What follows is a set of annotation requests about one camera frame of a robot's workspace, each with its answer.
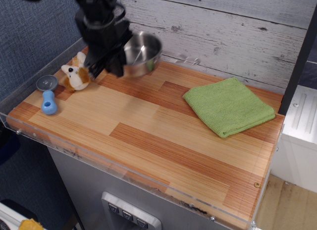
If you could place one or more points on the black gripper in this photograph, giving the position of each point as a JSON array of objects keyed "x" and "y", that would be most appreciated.
[{"x": 105, "y": 45}]

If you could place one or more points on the stainless steel pan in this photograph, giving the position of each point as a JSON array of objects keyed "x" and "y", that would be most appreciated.
[{"x": 142, "y": 54}]

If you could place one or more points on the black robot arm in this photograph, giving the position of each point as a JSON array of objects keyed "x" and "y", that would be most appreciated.
[{"x": 102, "y": 11}]

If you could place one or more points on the green folded cloth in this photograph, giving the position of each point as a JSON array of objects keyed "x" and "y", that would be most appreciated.
[{"x": 228, "y": 107}]

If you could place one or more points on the plush corgi toy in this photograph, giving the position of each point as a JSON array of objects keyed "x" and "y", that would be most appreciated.
[{"x": 77, "y": 77}]

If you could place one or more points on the blue grey toy scoop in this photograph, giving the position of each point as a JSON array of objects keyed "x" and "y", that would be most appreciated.
[{"x": 47, "y": 85}]

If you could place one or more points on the grey cabinet with buttons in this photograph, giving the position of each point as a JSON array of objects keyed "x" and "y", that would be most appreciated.
[{"x": 105, "y": 202}]

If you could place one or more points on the white aluminium side unit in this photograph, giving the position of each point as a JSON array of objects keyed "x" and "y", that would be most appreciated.
[{"x": 295, "y": 159}]

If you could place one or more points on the black vertical post right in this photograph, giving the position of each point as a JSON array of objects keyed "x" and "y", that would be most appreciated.
[{"x": 299, "y": 65}]

